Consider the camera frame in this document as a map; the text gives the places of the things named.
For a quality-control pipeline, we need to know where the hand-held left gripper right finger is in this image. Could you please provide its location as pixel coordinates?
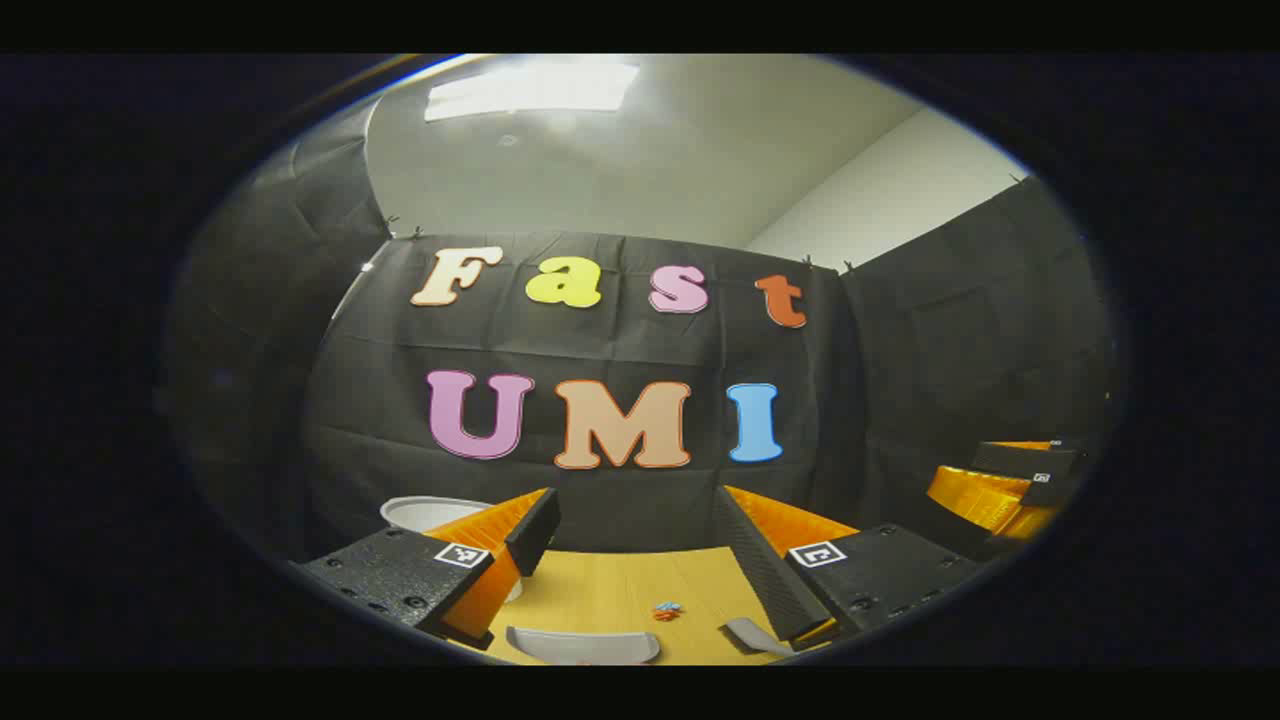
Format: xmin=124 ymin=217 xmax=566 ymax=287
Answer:
xmin=712 ymin=485 xmax=979 ymax=649

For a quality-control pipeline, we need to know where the wooden desktop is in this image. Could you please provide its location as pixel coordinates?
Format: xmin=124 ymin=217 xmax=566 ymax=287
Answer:
xmin=480 ymin=545 xmax=831 ymax=667

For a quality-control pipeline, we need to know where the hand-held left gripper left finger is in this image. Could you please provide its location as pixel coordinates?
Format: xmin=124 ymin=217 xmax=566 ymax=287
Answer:
xmin=295 ymin=487 xmax=562 ymax=651

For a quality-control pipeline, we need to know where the small grey broom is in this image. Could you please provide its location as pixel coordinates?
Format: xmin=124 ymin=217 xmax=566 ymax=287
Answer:
xmin=722 ymin=617 xmax=798 ymax=658

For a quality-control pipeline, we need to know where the grey plastic dustpan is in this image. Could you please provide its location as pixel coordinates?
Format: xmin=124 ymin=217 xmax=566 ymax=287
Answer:
xmin=505 ymin=625 xmax=662 ymax=667

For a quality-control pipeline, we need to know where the white ribbed garbage bin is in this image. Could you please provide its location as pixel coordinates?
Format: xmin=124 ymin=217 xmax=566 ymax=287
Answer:
xmin=380 ymin=496 xmax=524 ymax=604

